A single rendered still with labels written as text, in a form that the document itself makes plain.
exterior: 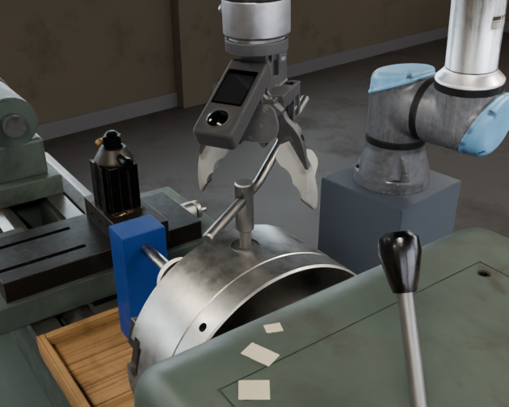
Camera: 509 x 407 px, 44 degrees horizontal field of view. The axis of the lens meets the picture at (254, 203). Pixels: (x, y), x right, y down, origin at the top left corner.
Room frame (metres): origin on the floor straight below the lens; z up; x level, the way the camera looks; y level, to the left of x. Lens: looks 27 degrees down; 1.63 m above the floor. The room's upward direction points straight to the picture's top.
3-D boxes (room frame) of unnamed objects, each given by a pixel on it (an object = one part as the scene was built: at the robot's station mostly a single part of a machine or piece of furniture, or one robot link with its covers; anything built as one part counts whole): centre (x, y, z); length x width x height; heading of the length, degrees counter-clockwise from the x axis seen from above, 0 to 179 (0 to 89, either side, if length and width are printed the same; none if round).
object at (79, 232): (1.17, 0.35, 0.95); 0.43 x 0.18 x 0.04; 125
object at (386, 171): (1.15, -0.28, 1.15); 0.15 x 0.15 x 0.10
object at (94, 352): (0.88, 0.16, 0.89); 0.36 x 0.30 x 0.04; 125
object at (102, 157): (1.20, 0.29, 1.14); 0.08 x 0.08 x 0.03
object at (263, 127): (0.71, -0.01, 1.42); 0.09 x 0.08 x 0.12; 158
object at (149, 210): (1.18, 0.28, 1.00); 0.20 x 0.10 x 0.05; 35
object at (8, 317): (1.22, 0.36, 0.90); 0.53 x 0.30 x 0.06; 125
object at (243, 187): (0.66, 0.01, 1.27); 0.02 x 0.02 x 0.12
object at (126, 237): (0.94, 0.20, 1.00); 0.08 x 0.06 x 0.23; 125
